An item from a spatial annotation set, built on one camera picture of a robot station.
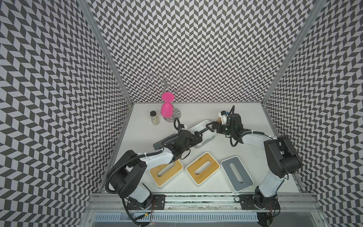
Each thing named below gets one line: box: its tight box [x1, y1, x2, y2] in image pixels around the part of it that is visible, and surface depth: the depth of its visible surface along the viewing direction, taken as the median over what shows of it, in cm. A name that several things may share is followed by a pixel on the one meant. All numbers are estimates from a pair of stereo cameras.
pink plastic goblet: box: [160, 91, 175, 119], surface depth 88 cm
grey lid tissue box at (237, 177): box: [220, 156, 255, 194], surface depth 80 cm
